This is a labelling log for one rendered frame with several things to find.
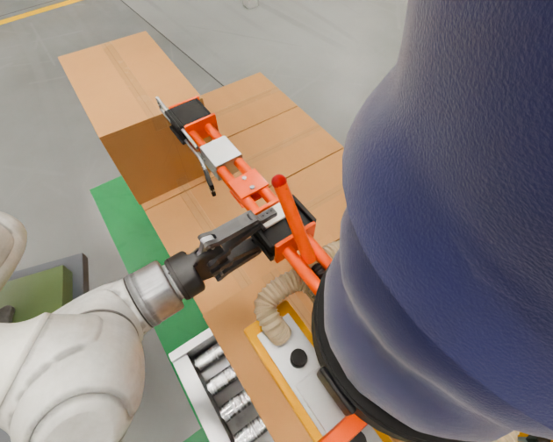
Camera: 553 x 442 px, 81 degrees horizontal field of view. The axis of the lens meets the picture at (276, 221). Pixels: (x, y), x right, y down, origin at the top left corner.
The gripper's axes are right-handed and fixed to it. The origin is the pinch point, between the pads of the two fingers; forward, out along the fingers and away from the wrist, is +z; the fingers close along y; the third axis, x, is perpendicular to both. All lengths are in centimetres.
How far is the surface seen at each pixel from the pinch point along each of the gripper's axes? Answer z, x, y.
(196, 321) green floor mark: -24, -39, 124
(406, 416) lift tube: -10.0, 31.1, -20.2
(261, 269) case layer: 8, -22, 69
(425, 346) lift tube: -10.7, 27.6, -32.2
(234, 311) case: -12.5, 0.2, 28.8
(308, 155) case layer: 62, -60, 69
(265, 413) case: -18.4, 22.1, 28.9
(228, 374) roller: -22, 4, 69
